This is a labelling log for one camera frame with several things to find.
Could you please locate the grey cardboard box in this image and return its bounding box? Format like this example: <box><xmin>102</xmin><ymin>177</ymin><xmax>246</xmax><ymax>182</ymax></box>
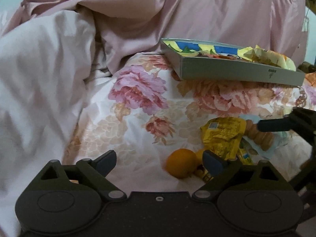
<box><xmin>160</xmin><ymin>38</ymin><xmax>306</xmax><ymax>87</ymax></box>

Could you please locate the orange cloth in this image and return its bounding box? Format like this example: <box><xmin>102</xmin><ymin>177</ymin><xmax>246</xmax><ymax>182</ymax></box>
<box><xmin>305</xmin><ymin>71</ymin><xmax>316</xmax><ymax>87</ymax></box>

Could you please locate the gold foil snack packet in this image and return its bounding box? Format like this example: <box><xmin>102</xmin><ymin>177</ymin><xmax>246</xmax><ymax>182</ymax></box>
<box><xmin>199</xmin><ymin>117</ymin><xmax>247</xmax><ymax>161</ymax></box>

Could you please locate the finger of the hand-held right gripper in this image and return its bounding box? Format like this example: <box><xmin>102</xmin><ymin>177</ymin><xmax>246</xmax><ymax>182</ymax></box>
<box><xmin>257</xmin><ymin>118</ymin><xmax>296</xmax><ymax>133</ymax></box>

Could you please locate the floral bedspread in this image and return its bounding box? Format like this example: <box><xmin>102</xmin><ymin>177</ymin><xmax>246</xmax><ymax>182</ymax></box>
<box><xmin>60</xmin><ymin>52</ymin><xmax>316</xmax><ymax>196</ymax></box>

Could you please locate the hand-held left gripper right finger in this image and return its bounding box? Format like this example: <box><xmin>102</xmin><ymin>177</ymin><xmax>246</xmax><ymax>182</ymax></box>
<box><xmin>193</xmin><ymin>150</ymin><xmax>289</xmax><ymax>200</ymax></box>

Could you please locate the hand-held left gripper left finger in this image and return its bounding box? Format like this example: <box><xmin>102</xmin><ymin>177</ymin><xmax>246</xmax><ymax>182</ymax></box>
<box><xmin>31</xmin><ymin>150</ymin><xmax>127</xmax><ymax>201</ymax></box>

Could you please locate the pale yellow cake packet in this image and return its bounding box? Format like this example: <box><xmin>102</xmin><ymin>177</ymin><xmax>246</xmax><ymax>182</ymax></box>
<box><xmin>237</xmin><ymin>45</ymin><xmax>297</xmax><ymax>71</ymax></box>

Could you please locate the small orange mandarin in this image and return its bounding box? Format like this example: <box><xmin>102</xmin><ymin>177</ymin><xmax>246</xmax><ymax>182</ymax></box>
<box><xmin>165</xmin><ymin>149</ymin><xmax>200</xmax><ymax>179</ymax></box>

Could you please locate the brown fuzzy object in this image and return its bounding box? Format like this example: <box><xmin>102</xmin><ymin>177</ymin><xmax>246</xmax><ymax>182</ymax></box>
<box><xmin>297</xmin><ymin>62</ymin><xmax>316</xmax><ymax>74</ymax></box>

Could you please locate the pale blue sausage pack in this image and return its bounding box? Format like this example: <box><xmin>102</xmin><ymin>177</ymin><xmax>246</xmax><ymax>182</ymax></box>
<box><xmin>241</xmin><ymin>115</ymin><xmax>288</xmax><ymax>160</ymax></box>

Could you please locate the pale pink quilt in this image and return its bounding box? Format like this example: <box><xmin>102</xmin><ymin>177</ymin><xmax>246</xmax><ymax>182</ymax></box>
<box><xmin>0</xmin><ymin>11</ymin><xmax>117</xmax><ymax>237</ymax></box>

